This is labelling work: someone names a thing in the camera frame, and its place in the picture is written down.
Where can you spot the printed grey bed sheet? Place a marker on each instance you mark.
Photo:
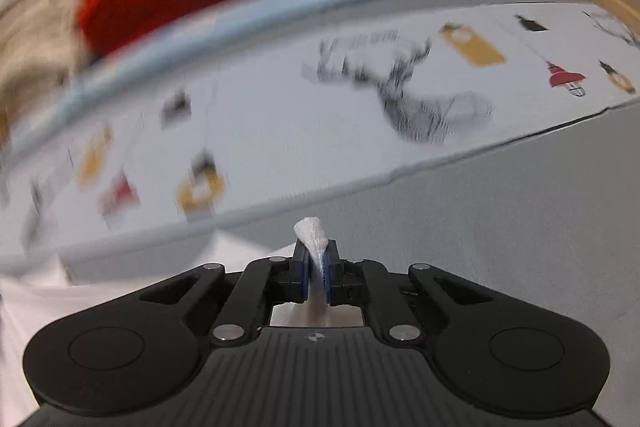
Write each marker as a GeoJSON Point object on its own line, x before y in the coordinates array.
{"type": "Point", "coordinates": [450, 187]}

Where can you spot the beige fluffy blanket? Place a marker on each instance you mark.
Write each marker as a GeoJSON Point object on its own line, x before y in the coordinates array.
{"type": "Point", "coordinates": [35, 42]}

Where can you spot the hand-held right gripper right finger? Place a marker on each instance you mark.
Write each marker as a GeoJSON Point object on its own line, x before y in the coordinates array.
{"type": "Point", "coordinates": [330, 277]}

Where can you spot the white long-sleeved shirt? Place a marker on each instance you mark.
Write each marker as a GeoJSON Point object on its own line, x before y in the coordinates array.
{"type": "Point", "coordinates": [100, 312]}

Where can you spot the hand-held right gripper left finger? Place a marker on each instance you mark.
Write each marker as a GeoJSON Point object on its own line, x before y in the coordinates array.
{"type": "Point", "coordinates": [302, 274]}

